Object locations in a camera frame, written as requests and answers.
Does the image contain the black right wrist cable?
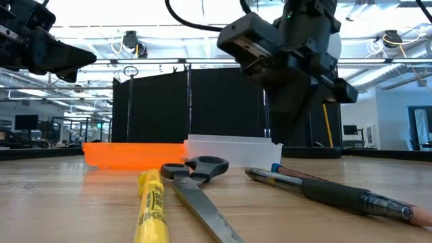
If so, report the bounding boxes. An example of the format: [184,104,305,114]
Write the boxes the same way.
[164,0,257,33]

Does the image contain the black-handled scissors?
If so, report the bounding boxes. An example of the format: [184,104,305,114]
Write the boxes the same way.
[160,155,246,243]

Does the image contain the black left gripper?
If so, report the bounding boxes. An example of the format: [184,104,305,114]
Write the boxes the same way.
[0,0,97,83]

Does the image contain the clear plastic supply box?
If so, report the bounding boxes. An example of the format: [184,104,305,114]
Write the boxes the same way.
[184,134,284,169]

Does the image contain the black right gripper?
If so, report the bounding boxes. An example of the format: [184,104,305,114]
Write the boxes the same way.
[217,12,358,144]

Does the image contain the ring on thin stand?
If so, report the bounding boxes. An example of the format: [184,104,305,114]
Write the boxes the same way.
[122,65,140,142]

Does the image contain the orange plastic box lid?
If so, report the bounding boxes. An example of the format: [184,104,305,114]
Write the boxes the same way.
[82,141,186,171]

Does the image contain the black partition screen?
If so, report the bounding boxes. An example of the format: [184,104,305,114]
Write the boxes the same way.
[111,67,342,146]

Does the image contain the pencil with blue eraser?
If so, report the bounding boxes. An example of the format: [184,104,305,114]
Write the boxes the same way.
[271,163,432,227]

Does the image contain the black gel pen rubber grip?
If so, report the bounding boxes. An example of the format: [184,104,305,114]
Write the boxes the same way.
[245,167,414,222]

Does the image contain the dark framed glass door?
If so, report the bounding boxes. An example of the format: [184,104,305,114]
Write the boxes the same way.
[407,105,432,152]

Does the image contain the yellow cable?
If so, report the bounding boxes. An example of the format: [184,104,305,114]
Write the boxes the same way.
[322,103,335,149]

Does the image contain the black ceiling device with cables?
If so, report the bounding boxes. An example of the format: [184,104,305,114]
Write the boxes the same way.
[121,30,149,59]

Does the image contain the large black monitor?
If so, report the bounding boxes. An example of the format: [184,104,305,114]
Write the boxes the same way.
[14,114,39,132]

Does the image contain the yellow highlighter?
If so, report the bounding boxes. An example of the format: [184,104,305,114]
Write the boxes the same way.
[134,168,169,243]

